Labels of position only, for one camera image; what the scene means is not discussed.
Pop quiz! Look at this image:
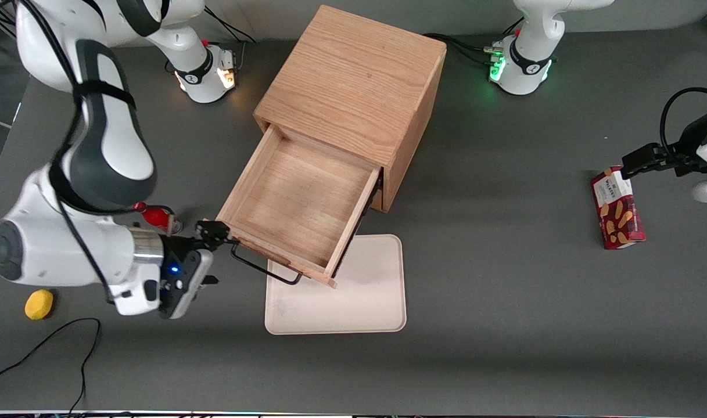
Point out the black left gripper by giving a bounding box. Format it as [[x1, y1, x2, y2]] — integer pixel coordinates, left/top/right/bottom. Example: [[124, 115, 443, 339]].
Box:
[[622, 110, 707, 176]]

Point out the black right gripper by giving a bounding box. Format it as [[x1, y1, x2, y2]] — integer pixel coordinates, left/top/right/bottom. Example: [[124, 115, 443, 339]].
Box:
[[158, 219, 232, 304]]

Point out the wooden drawer cabinet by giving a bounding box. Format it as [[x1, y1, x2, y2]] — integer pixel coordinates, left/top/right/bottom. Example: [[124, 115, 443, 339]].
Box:
[[253, 5, 448, 214]]

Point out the red tartan shortbread box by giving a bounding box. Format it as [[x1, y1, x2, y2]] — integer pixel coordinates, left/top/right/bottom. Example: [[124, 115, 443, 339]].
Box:
[[590, 165, 647, 250]]

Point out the red bottle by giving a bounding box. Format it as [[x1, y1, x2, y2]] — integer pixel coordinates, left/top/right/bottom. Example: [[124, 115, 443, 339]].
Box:
[[134, 201, 184, 235]]

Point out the beige plastic tray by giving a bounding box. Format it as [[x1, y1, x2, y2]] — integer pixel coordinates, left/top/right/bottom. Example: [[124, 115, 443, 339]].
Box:
[[264, 234, 407, 336]]

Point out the yellow lemon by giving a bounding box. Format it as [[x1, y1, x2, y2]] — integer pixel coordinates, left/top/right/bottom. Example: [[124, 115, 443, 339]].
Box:
[[24, 289, 55, 320]]

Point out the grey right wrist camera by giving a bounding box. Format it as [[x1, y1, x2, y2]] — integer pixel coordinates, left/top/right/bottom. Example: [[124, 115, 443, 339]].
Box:
[[159, 248, 215, 320]]

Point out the thick black looped cable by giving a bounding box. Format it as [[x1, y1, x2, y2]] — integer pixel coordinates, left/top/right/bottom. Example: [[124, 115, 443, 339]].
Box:
[[659, 87, 707, 156]]

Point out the thin black cable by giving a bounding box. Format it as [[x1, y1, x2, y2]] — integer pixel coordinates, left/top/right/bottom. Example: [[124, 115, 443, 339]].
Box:
[[0, 318, 102, 416]]

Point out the black base cable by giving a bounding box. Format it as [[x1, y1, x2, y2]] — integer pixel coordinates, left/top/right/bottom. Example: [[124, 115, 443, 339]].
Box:
[[202, 5, 256, 45]]

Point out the black cable bundle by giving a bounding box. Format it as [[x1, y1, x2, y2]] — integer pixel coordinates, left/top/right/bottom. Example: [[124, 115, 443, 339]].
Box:
[[423, 33, 508, 69]]

